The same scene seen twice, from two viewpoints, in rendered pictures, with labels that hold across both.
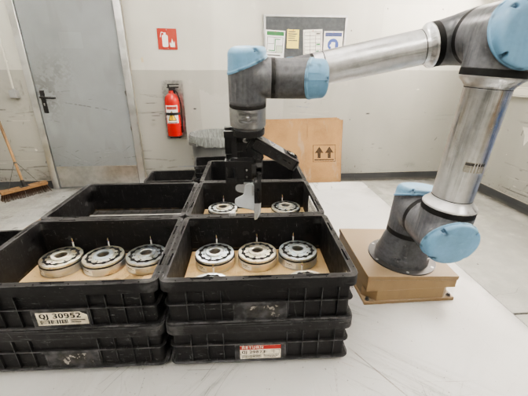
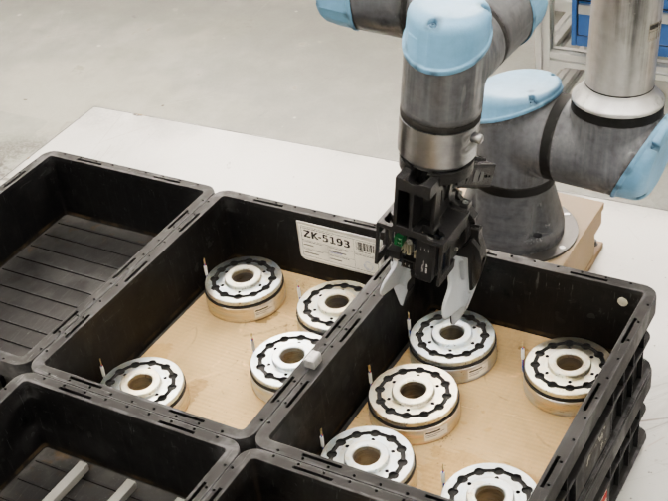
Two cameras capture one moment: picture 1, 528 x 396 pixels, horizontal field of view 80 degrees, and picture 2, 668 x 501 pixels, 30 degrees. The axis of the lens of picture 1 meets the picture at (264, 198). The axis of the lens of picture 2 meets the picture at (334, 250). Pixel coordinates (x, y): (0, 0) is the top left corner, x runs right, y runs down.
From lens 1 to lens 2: 1.04 m
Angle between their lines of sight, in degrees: 48
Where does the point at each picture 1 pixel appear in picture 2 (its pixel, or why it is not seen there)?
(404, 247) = (540, 209)
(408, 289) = not seen: hidden behind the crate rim
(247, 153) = (444, 204)
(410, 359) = not seen: outside the picture
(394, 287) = not seen: hidden behind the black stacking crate
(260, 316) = (593, 465)
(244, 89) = (478, 89)
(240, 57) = (478, 37)
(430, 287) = (585, 250)
